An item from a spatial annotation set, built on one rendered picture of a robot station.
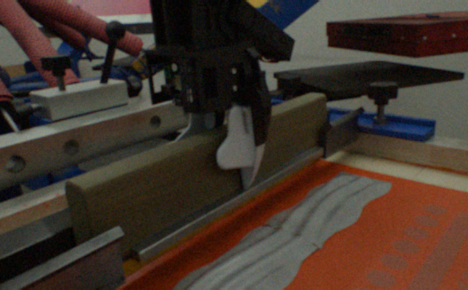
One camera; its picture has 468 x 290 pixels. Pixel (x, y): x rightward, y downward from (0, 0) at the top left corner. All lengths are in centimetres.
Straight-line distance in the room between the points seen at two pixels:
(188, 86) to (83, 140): 25
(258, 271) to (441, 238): 18
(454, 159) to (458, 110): 183
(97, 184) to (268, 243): 17
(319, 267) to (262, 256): 5
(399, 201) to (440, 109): 195
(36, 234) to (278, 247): 21
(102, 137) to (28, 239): 26
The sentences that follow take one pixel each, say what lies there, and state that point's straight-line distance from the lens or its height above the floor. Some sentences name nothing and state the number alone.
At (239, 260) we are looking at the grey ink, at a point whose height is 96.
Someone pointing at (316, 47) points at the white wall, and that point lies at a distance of 266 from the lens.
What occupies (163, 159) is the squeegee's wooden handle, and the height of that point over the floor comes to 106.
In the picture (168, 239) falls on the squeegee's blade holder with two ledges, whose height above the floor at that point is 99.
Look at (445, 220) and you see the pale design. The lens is 48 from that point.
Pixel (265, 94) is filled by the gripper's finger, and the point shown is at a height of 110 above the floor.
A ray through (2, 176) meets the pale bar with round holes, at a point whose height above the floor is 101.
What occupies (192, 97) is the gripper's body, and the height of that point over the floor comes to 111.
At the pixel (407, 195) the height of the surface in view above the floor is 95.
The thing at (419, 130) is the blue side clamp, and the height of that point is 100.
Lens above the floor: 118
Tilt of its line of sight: 19 degrees down
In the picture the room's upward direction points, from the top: 3 degrees counter-clockwise
